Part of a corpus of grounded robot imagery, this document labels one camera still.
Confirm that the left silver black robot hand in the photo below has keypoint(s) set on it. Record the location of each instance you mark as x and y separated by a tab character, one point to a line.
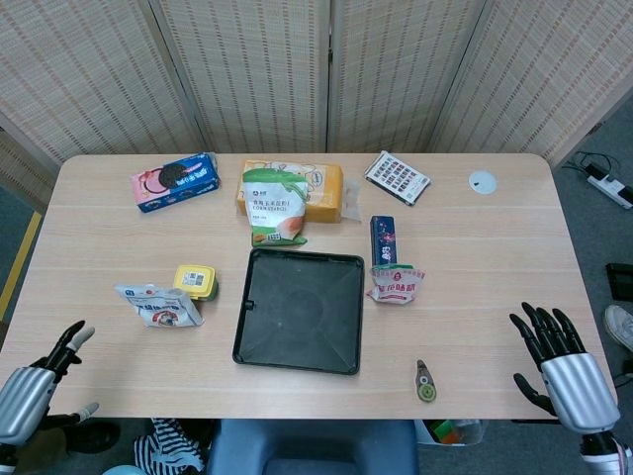
27	401

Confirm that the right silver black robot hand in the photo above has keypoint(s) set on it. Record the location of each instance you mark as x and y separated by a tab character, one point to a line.
578	391

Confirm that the white snack bag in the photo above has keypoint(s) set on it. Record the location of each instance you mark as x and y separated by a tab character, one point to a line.
160	309

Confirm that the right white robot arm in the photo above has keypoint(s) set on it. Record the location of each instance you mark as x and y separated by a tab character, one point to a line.
605	452

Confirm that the black square plastic tray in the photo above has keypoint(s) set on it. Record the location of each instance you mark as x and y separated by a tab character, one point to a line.
299	316

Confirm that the green white corn starch bag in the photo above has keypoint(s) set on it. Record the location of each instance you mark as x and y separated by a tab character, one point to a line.
274	208

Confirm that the black shoe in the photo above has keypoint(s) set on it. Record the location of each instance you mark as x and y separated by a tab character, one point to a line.
96	438

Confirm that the white sneaker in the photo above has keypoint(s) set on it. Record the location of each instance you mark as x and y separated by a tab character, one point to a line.
620	324

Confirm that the black flat device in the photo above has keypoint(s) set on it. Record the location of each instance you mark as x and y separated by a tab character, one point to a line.
622	281

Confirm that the light blue round object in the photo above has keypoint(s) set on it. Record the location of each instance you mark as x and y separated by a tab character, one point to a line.
123	470

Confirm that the clear box with coloured items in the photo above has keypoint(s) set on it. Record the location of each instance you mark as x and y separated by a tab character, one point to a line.
452	431

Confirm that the black white striped cloth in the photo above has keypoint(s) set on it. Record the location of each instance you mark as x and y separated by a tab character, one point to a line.
163	447

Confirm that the green grey correction tape dispenser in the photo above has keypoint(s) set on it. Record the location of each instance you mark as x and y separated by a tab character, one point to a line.
425	388

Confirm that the small yellow-lidded green container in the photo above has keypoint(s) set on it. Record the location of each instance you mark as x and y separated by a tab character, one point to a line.
194	279

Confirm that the white power strip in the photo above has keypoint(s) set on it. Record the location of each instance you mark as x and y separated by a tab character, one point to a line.
610	187

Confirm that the red white small packet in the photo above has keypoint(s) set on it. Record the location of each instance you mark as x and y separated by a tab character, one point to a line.
395	287

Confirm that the white round desk grommet cover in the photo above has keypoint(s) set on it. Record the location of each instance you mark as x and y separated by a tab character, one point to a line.
482	182

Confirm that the woven folding screen panel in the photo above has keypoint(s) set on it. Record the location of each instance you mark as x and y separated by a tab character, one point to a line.
544	74
400	74
20	165
247	74
89	74

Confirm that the dark blue rectangular box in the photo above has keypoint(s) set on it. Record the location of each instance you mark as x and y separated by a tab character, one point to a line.
384	240

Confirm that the blue pink cookie box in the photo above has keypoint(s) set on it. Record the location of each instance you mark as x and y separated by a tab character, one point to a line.
178	183

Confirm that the dark blue chair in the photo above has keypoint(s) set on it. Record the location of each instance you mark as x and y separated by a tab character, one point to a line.
316	445

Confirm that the black white printed card pack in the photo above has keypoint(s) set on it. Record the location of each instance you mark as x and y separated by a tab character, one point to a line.
397	178

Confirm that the orange yellow plastic food package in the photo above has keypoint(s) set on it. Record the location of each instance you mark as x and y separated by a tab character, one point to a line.
324	190

